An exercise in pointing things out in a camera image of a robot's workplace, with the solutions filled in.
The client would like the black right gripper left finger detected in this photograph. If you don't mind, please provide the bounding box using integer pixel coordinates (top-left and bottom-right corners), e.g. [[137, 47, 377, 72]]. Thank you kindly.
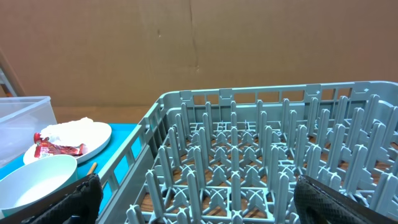
[[21, 174, 103, 224]]

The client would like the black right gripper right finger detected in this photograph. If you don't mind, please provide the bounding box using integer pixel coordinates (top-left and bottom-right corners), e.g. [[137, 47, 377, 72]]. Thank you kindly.
[[294, 175, 397, 224]]

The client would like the pale green bowl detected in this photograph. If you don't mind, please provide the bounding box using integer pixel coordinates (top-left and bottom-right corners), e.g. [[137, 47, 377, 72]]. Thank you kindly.
[[1, 155, 78, 217]]

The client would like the red snack wrapper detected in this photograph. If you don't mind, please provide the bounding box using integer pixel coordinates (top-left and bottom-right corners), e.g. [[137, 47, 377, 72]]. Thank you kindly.
[[34, 133, 86, 159]]

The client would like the white napkin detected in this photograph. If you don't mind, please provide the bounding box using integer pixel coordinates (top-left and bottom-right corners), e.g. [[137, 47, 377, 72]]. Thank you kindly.
[[40, 118, 94, 146]]

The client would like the grey dishwasher rack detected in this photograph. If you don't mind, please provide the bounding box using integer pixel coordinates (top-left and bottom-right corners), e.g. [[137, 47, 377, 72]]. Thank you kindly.
[[97, 81, 397, 223]]

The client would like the clear plastic waste bin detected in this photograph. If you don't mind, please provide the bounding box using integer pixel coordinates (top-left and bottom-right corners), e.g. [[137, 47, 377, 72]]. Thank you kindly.
[[1, 96, 57, 167]]

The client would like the wooden chopstick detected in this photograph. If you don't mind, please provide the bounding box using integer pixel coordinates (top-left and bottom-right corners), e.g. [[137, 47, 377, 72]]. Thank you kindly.
[[87, 162, 98, 175]]

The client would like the large pink plate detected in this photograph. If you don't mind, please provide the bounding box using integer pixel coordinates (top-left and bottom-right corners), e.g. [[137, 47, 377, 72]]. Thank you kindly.
[[23, 121, 112, 164]]

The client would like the teal plastic tray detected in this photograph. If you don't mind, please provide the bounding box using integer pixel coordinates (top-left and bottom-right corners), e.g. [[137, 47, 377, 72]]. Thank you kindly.
[[0, 123, 147, 215]]

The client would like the cardboard backdrop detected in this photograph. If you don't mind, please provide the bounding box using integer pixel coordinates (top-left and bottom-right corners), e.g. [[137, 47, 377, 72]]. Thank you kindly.
[[1, 1, 397, 106]]

